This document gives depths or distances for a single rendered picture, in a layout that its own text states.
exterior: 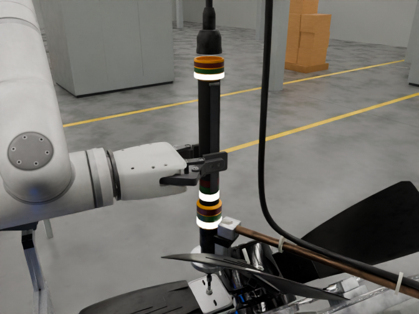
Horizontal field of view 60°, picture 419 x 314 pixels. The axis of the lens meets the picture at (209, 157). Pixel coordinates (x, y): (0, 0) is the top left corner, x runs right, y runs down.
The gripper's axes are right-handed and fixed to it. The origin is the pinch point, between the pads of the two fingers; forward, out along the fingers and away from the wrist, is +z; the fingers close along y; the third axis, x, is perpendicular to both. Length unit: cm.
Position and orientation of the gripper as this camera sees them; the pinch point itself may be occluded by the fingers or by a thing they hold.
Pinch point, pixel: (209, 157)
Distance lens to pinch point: 58.1
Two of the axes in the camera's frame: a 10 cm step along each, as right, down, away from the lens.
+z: 9.2, -1.7, 3.6
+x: -0.1, -9.1, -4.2
